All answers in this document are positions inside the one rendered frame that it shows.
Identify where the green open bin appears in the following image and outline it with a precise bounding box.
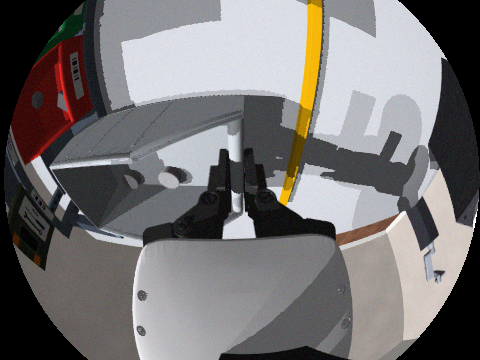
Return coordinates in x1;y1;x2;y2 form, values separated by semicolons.
34;0;87;64

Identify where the yellow vertical bar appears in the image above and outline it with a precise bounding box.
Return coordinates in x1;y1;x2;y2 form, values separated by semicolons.
279;0;322;206

